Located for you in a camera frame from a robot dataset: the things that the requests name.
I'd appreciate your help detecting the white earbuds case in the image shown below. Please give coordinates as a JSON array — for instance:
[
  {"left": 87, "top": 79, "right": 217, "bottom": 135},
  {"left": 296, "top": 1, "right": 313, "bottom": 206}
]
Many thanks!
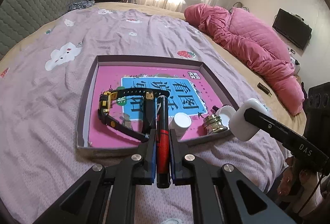
[{"left": 229, "top": 98, "right": 269, "bottom": 142}]

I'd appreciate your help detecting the brass metal fitting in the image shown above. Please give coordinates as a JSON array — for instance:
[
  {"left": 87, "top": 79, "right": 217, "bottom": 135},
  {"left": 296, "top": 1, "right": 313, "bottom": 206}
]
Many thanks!
[{"left": 203, "top": 114, "right": 228, "bottom": 135}]

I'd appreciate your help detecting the black triangular prism box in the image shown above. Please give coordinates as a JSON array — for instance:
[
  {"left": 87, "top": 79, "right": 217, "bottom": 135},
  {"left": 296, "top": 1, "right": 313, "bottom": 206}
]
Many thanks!
[{"left": 142, "top": 91, "right": 156, "bottom": 134}]

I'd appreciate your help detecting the small white pill bottle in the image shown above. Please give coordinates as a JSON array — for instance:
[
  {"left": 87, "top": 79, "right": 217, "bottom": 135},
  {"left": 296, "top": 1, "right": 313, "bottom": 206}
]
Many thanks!
[{"left": 169, "top": 112, "right": 192, "bottom": 137}]

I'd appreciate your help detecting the yellow black wrist watch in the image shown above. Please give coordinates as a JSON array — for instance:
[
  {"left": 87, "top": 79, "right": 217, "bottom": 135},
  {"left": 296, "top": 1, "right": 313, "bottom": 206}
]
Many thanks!
[{"left": 97, "top": 87, "right": 170, "bottom": 143}]

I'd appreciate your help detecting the large white bottle cap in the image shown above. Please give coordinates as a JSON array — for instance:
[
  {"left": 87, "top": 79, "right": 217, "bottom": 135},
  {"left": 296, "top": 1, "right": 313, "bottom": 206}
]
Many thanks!
[{"left": 215, "top": 105, "right": 236, "bottom": 128}]

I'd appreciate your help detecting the operator hand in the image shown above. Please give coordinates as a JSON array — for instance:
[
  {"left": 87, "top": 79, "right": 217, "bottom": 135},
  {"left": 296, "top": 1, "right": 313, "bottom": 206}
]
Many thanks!
[{"left": 277, "top": 156, "right": 318, "bottom": 197}]

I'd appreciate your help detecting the small black remote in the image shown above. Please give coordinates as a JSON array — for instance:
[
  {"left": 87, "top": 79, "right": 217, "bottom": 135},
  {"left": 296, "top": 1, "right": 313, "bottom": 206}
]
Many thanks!
[{"left": 257, "top": 83, "right": 272, "bottom": 96}]

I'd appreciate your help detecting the pink quilted duvet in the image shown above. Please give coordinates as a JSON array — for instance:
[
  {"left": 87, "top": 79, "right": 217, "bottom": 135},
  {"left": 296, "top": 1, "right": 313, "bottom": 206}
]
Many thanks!
[{"left": 184, "top": 3, "right": 304, "bottom": 116}]

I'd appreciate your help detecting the shallow grey cardboard box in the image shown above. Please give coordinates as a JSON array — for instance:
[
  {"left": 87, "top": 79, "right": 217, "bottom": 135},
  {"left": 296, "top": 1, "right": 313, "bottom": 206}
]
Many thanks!
[{"left": 76, "top": 55, "right": 238, "bottom": 158}]

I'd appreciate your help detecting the pink Chinese workbook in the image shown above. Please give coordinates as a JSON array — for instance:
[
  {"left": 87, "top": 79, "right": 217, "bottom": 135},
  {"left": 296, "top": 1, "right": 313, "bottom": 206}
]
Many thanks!
[{"left": 88, "top": 65, "right": 226, "bottom": 149}]

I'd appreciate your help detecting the lilac patterned bed sheet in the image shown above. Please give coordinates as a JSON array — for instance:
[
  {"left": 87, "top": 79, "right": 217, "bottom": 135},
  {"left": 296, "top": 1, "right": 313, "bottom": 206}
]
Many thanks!
[{"left": 0, "top": 7, "right": 289, "bottom": 224}]

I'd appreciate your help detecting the wall mounted black television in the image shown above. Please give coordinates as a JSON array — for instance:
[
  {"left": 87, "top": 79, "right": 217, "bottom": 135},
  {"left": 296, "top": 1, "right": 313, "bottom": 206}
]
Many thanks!
[{"left": 272, "top": 8, "right": 312, "bottom": 50}]

